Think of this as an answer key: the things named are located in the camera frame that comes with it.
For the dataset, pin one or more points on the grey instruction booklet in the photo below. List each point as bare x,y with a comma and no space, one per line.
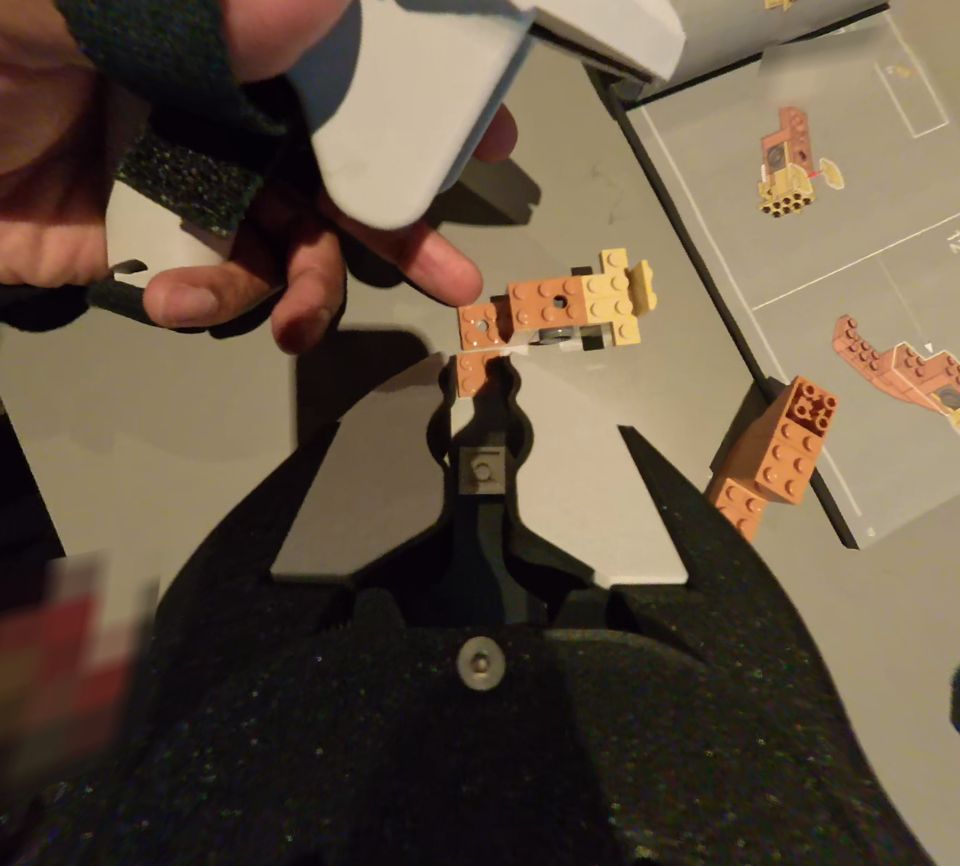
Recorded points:
862,244

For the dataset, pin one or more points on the person's left hand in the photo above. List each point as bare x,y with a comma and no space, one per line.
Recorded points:
45,131

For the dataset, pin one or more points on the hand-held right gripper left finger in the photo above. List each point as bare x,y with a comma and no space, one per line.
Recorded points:
360,499

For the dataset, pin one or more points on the grey toy plate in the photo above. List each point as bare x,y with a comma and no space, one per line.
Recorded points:
480,469

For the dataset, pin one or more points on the brown toy brick block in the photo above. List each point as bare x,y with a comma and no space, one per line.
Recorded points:
780,454

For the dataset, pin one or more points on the reddish brown toy plate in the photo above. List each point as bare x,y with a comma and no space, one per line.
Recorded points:
476,375

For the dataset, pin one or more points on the brown and tan brick model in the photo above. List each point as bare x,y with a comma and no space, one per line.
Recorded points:
555,296

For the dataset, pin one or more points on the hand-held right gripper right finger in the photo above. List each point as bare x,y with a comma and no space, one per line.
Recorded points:
592,506

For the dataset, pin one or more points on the grey desk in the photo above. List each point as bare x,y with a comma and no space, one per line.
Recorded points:
577,221

